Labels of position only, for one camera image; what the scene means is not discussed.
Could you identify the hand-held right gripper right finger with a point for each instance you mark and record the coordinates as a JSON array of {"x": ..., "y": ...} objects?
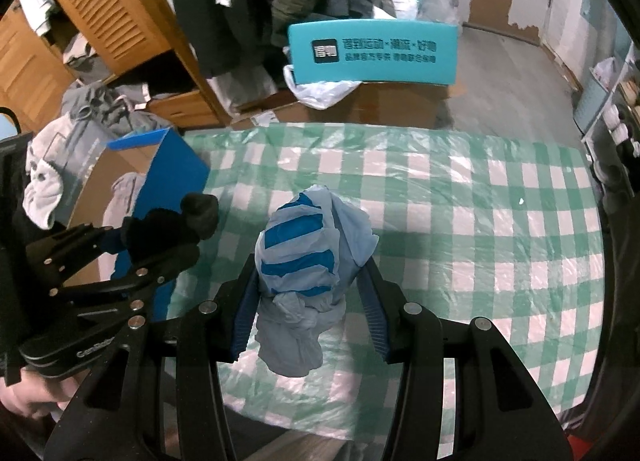
[{"x": 375, "y": 316}]

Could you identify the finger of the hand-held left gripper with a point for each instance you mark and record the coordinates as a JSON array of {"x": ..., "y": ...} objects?
[
  {"x": 150, "y": 276},
  {"x": 75, "y": 251}
]

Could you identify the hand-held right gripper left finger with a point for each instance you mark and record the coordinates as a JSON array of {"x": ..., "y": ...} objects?
[{"x": 245, "y": 311}]

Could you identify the black sock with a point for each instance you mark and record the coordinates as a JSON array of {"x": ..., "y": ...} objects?
[{"x": 165, "y": 226}]

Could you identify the pale cloth with blue stripes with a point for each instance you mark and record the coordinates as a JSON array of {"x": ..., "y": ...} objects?
[{"x": 305, "y": 261}]

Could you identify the blue sided cardboard box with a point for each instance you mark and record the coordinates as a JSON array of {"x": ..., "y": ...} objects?
[{"x": 170, "y": 166}]

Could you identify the person's left hand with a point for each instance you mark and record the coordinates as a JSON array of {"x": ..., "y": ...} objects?
[{"x": 25, "y": 398}]

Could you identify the white towel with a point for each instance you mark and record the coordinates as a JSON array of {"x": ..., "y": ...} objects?
[{"x": 45, "y": 181}]

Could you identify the dark object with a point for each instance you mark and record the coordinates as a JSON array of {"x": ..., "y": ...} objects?
[{"x": 12, "y": 191}]

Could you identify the grey printed tote bag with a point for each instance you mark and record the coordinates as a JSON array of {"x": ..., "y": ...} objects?
[{"x": 82, "y": 161}]

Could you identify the green white checkered table cover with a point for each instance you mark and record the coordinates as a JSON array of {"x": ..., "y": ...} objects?
[{"x": 475, "y": 221}]

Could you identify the grey white folded clothes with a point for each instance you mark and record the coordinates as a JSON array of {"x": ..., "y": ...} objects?
[{"x": 85, "y": 58}]

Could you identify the flattened cardboard with label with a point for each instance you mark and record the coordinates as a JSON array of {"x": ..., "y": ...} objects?
[{"x": 265, "y": 116}]

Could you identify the brown cardboard box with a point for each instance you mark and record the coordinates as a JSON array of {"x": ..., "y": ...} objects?
[{"x": 395, "y": 103}]

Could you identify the white plastic bag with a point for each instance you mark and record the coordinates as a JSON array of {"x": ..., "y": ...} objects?
[{"x": 320, "y": 91}]

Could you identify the wooden louvered wardrobe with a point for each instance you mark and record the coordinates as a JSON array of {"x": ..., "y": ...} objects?
[{"x": 115, "y": 6}]

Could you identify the white hanging shirt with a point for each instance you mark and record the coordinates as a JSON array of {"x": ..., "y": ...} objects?
[{"x": 37, "y": 3}]

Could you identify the teal box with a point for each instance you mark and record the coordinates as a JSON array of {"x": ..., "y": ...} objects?
[{"x": 375, "y": 48}]

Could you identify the black hanging jacket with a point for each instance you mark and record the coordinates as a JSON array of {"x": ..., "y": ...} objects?
[{"x": 210, "y": 6}]

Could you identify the group of shoes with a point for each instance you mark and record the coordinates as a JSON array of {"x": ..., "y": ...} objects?
[{"x": 620, "y": 131}]

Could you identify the shoe rack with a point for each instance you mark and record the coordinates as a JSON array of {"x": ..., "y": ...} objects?
[{"x": 615, "y": 116}]

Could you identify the white door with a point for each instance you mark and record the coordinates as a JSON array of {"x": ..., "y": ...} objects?
[{"x": 580, "y": 6}]

